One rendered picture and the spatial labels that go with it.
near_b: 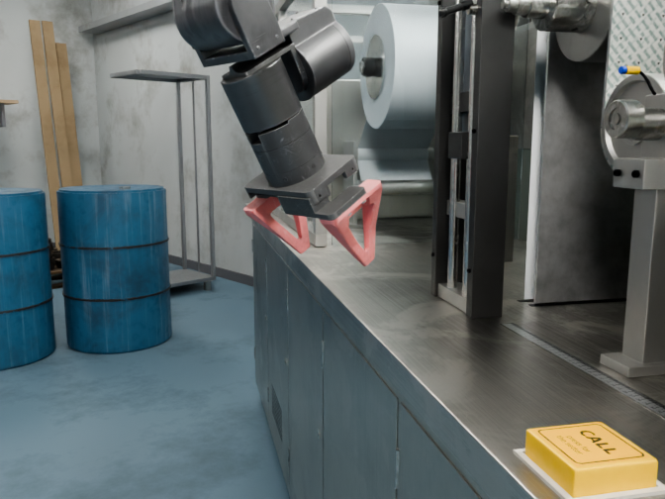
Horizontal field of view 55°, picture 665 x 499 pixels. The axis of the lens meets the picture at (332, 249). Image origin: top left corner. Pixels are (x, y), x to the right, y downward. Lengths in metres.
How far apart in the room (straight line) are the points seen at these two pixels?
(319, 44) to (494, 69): 0.39
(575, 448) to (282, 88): 0.37
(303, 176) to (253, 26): 0.14
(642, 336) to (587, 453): 0.28
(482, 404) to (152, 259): 3.20
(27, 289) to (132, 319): 0.56
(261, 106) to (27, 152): 7.06
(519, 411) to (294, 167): 0.31
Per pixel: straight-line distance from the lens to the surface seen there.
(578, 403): 0.69
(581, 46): 0.99
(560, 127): 1.05
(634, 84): 0.88
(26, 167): 7.58
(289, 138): 0.57
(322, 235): 1.58
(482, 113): 0.93
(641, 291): 0.79
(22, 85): 7.61
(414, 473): 0.85
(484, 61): 0.94
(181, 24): 0.58
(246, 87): 0.56
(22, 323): 3.72
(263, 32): 0.55
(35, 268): 3.72
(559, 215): 1.06
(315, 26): 0.61
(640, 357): 0.80
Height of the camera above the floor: 1.15
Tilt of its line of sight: 9 degrees down
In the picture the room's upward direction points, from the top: straight up
